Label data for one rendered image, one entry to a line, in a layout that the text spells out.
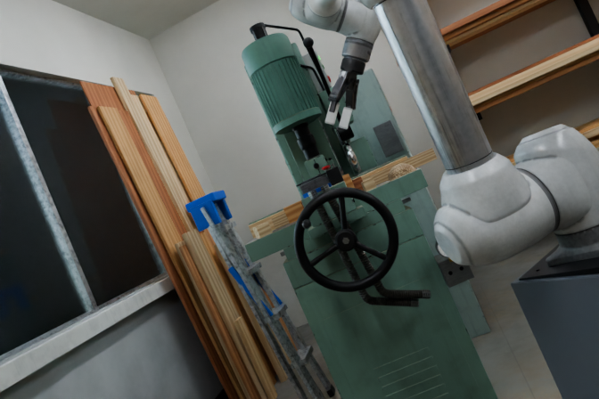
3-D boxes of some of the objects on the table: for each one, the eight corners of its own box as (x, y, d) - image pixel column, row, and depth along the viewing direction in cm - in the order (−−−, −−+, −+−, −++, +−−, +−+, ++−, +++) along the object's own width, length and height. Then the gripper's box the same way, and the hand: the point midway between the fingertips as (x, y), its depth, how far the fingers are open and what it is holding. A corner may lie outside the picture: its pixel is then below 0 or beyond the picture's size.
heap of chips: (390, 181, 159) (386, 169, 159) (387, 181, 173) (382, 170, 173) (418, 169, 158) (413, 158, 159) (412, 169, 172) (406, 159, 172)
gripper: (354, 52, 148) (334, 125, 150) (375, 70, 171) (357, 133, 173) (331, 48, 151) (311, 118, 153) (354, 66, 174) (337, 127, 176)
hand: (337, 122), depth 163 cm, fingers open, 13 cm apart
